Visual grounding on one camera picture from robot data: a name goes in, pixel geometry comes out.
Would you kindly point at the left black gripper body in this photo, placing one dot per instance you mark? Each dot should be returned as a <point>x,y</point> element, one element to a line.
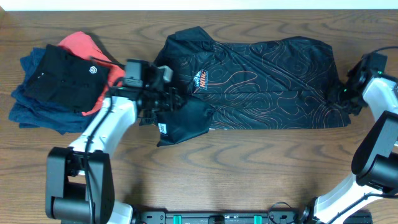
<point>171,99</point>

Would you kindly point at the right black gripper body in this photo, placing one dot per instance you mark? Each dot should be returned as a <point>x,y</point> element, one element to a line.
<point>350,101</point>

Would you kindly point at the black orange-patterned jersey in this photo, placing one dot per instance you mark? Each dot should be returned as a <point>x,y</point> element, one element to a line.
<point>279,84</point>

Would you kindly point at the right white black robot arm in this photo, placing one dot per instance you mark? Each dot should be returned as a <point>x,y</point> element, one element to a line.
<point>374,166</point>

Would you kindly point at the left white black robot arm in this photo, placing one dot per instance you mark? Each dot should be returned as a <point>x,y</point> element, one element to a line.
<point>79,180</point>

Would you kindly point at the folded black shirt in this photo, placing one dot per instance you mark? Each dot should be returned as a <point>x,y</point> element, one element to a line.
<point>68,80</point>

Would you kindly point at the folded red shirt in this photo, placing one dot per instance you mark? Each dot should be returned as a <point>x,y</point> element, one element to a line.
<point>83,46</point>

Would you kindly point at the folded navy blue shirt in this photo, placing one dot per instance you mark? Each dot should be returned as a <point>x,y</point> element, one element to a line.
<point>31,113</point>

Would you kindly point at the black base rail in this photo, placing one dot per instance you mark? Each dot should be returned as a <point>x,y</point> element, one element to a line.
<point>274,217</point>

